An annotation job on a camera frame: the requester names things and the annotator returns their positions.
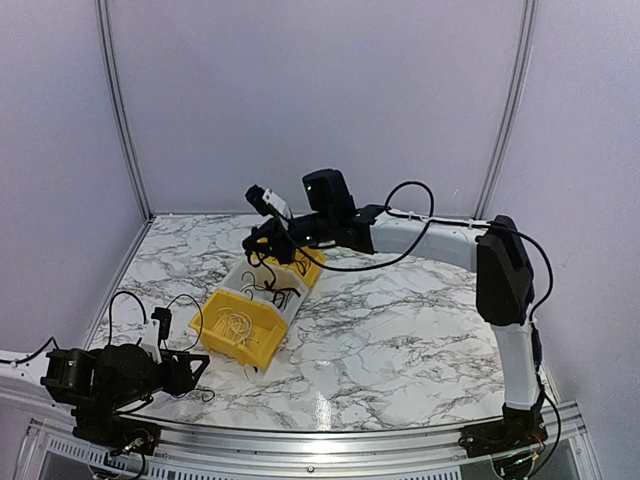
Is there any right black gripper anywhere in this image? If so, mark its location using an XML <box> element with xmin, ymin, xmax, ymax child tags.
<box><xmin>242</xmin><ymin>211</ymin><xmax>335</xmax><ymax>265</ymax></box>

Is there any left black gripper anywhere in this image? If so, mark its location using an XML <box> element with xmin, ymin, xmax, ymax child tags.
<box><xmin>105</xmin><ymin>350</ymin><xmax>210</xmax><ymax>412</ymax></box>

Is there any thick black cable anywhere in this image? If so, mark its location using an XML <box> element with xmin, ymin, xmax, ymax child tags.
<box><xmin>242</xmin><ymin>244</ymin><xmax>301</xmax><ymax>311</ymax></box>

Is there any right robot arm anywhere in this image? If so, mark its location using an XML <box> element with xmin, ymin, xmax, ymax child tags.
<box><xmin>242</xmin><ymin>169</ymin><xmax>547</xmax><ymax>448</ymax></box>

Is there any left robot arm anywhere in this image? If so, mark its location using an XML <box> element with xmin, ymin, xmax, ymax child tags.
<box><xmin>1</xmin><ymin>291</ymin><xmax>210</xmax><ymax>445</ymax></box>

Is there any white plastic bin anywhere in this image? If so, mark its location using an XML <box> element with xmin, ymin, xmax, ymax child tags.
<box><xmin>219</xmin><ymin>259</ymin><xmax>310</xmax><ymax>326</ymax></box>

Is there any near yellow plastic bin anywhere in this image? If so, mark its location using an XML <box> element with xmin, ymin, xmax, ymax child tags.
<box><xmin>188</xmin><ymin>288</ymin><xmax>288</xmax><ymax>370</ymax></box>

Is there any yellow plastic bin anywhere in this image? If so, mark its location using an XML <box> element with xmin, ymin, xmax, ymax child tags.
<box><xmin>251</xmin><ymin>247</ymin><xmax>326</xmax><ymax>290</ymax></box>
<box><xmin>188</xmin><ymin>288</ymin><xmax>288</xmax><ymax>370</ymax></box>

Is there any far yellow plastic bin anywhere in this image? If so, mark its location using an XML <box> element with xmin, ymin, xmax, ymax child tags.
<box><xmin>251</xmin><ymin>247</ymin><xmax>326</xmax><ymax>290</ymax></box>

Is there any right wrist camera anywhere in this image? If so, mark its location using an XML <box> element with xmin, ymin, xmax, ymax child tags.
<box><xmin>245</xmin><ymin>185</ymin><xmax>294</xmax><ymax>220</ymax></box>

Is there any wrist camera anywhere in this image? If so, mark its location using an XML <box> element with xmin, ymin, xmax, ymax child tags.
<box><xmin>245</xmin><ymin>185</ymin><xmax>294</xmax><ymax>220</ymax></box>
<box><xmin>139</xmin><ymin>307</ymin><xmax>172</xmax><ymax>364</ymax></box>

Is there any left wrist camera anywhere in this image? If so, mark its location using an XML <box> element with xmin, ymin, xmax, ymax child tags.
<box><xmin>139</xmin><ymin>307</ymin><xmax>172</xmax><ymax>364</ymax></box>

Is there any aluminium front frame rail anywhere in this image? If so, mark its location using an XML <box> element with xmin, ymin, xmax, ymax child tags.
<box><xmin>11</xmin><ymin>402</ymin><xmax>602</xmax><ymax>479</ymax></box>

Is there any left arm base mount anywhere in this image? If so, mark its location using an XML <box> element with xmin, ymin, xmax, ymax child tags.
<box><xmin>73</xmin><ymin>416</ymin><xmax>161</xmax><ymax>456</ymax></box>

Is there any left aluminium corner post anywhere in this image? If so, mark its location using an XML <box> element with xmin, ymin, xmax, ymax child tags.
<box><xmin>94</xmin><ymin>0</ymin><xmax>154</xmax><ymax>223</ymax></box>

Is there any aluminium corner post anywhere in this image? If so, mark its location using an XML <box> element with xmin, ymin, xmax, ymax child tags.
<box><xmin>94</xmin><ymin>0</ymin><xmax>154</xmax><ymax>223</ymax></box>
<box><xmin>473</xmin><ymin>0</ymin><xmax>539</xmax><ymax>219</ymax></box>

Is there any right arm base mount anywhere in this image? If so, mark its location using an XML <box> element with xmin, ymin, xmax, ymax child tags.
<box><xmin>458</xmin><ymin>419</ymin><xmax>548</xmax><ymax>458</ymax></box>

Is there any right aluminium corner post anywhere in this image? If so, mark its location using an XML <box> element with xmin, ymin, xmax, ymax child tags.
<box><xmin>473</xmin><ymin>0</ymin><xmax>539</xmax><ymax>219</ymax></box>

